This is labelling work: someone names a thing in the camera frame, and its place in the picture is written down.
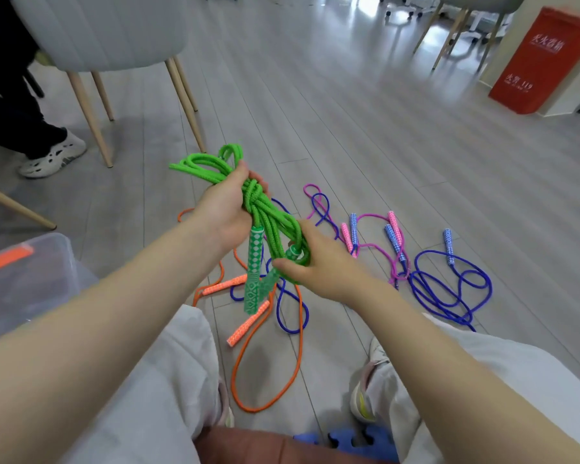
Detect person's left hand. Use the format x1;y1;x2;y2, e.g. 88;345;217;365
192;161;269;252

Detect person's right hand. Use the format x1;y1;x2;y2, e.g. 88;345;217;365
271;219;371;306

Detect green jump rope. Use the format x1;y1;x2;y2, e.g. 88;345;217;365
169;143;312;316

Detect person's right forearm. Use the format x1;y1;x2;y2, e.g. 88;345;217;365
352;280;580;464

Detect person's left forearm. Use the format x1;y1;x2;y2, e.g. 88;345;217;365
0;208;223;464

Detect person's right shoe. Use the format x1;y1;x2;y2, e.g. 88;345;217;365
349;337;393;424

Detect person's left shoe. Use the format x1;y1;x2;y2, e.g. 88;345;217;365
217;381;236;429

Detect person's light trousers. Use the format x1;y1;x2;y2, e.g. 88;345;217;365
60;304;580;464

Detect brown stool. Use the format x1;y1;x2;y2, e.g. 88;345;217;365
193;426;388;464

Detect blue foam piece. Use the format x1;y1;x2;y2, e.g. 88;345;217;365
292;426;400;463

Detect grey chair with wooden legs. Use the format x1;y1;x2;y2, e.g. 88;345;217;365
412;0;528;73
7;0;208;169

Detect wooden chair leg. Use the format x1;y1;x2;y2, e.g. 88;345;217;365
0;180;58;231

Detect white office chair base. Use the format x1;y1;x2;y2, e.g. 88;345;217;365
380;0;441;20

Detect clear plastic storage box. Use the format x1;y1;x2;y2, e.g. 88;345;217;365
0;232;100;347

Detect orange box latch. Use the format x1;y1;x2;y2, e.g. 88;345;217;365
0;243;35;273

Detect red fire equipment box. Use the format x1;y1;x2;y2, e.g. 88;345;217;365
488;6;580;115

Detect blue jump rope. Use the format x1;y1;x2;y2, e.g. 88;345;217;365
384;224;494;333
229;192;360;335

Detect orange jump rope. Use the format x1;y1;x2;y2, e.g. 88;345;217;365
177;208;305;414

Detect pink jump rope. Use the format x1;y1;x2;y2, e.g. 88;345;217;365
303;184;410;282

